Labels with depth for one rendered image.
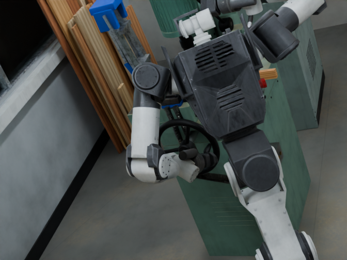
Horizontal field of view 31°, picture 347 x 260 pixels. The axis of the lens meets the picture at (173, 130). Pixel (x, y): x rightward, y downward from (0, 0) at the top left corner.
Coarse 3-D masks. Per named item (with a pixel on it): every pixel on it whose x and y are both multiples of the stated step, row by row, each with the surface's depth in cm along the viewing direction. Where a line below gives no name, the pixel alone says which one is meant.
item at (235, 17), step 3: (237, 12) 298; (225, 15) 284; (228, 15) 288; (231, 15) 291; (234, 15) 295; (237, 15) 298; (213, 18) 281; (222, 18) 281; (231, 18) 291; (234, 18) 295; (237, 18) 298; (216, 21) 281; (234, 21) 294; (237, 21) 297; (240, 21) 301; (216, 24) 282; (234, 24) 294; (216, 27) 283; (219, 30) 283; (219, 33) 284; (219, 36) 285
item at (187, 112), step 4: (184, 104) 261; (188, 104) 260; (180, 108) 260; (184, 108) 259; (188, 108) 259; (164, 112) 264; (172, 112) 263; (184, 112) 261; (188, 112) 260; (192, 112) 261; (164, 116) 265; (176, 116) 263; (184, 116) 262; (188, 116) 261; (192, 116) 261; (196, 116) 263; (164, 120) 267; (168, 120) 266; (192, 120) 262; (196, 120) 264
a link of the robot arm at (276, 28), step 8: (280, 8) 208; (288, 8) 206; (272, 16) 202; (280, 16) 204; (288, 16) 205; (296, 16) 206; (264, 24) 201; (272, 24) 201; (280, 24) 202; (288, 24) 204; (296, 24) 207; (256, 32) 204; (264, 32) 202; (272, 32) 201; (280, 32) 201; (288, 32) 203; (264, 40) 204; (272, 40) 202; (280, 40) 201; (288, 40) 201; (272, 48) 204; (280, 48) 202
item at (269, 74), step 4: (260, 72) 267; (264, 72) 266; (268, 72) 265; (272, 72) 265; (276, 72) 265; (260, 76) 268; (264, 76) 267; (268, 76) 266; (272, 76) 266; (276, 76) 265
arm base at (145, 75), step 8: (144, 64) 198; (152, 64) 199; (136, 72) 198; (144, 72) 198; (152, 72) 198; (160, 72) 198; (168, 72) 200; (136, 80) 198; (144, 80) 198; (152, 80) 198; (160, 80) 198; (168, 80) 202; (144, 88) 197; (152, 88) 198; (160, 88) 198; (168, 88) 210; (152, 96) 211; (160, 96) 199
